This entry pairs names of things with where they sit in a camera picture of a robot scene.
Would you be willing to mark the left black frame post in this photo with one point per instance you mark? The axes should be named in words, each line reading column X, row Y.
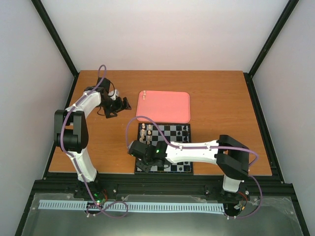
column 55, row 36

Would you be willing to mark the black white chessboard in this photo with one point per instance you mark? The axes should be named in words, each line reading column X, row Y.
column 170, row 132

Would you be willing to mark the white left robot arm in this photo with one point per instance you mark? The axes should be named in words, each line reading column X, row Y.
column 70, row 125

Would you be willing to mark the right black frame post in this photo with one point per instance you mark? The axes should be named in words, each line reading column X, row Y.
column 283, row 18

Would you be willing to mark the light blue slotted cable duct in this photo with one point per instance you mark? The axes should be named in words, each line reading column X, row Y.
column 134, row 207

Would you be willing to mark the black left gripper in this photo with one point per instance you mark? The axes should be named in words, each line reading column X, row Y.
column 119, row 107

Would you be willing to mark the black aluminium frame base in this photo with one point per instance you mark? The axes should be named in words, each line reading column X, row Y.
column 221, row 102

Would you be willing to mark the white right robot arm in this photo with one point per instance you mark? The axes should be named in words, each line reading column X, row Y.
column 232, row 157

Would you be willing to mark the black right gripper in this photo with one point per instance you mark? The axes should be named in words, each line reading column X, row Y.
column 145, row 168

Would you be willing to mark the black frame post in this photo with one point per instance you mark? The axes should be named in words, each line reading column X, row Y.
column 55, row 36
column 283, row 18

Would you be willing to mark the pink plastic tray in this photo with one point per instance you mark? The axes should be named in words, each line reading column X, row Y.
column 164, row 106

